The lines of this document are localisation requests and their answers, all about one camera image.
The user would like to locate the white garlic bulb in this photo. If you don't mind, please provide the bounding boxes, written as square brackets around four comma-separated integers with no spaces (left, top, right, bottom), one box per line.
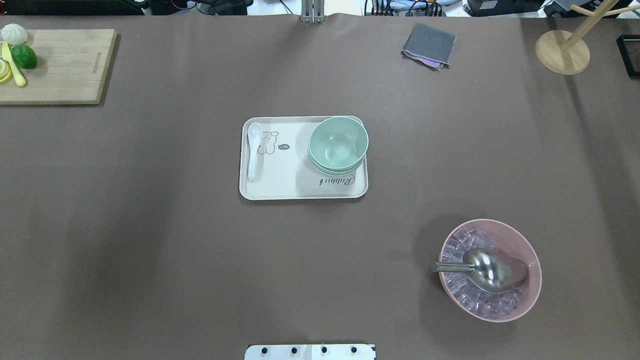
[0,23,29,46]

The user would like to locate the wooden mug tree stand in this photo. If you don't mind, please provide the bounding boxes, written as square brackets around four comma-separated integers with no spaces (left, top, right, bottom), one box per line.
[535,0,640,76]

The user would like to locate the aluminium frame post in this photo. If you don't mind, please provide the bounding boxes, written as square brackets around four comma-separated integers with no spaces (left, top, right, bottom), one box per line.
[300,0,326,24]

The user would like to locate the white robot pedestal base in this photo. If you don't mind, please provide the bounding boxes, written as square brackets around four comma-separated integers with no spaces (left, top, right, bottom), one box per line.
[244,343,377,360]

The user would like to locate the pink bowl with ice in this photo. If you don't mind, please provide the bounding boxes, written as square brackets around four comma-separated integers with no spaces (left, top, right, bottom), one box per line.
[438,219,542,323]

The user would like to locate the wooden cutting board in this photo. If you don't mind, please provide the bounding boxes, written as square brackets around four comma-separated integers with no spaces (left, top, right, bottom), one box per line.
[0,29,117,105]

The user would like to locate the cream rabbit tray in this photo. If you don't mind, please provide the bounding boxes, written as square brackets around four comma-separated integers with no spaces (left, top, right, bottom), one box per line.
[238,115,369,201]

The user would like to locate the green lime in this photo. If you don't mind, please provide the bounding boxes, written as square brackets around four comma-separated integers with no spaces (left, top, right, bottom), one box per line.
[10,44,38,69]

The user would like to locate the lemon slice left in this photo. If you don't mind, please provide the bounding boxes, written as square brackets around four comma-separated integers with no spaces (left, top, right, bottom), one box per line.
[0,59,13,84]

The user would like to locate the white ceramic spoon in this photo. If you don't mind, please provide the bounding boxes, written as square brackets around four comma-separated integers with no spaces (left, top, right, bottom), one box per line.
[247,121,263,182]

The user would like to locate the grey folded cloth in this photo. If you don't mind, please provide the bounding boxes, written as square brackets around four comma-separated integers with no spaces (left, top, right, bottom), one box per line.
[400,23,458,71]

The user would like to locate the yellow plastic knife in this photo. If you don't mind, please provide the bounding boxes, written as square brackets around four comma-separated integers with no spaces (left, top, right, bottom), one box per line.
[1,41,26,87]

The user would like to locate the metal ice scoop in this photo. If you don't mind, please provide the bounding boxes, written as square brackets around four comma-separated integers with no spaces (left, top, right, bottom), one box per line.
[431,247,529,294]

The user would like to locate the green bowl on tray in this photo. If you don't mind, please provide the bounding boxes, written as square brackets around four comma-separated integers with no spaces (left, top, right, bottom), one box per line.
[313,162,362,177]

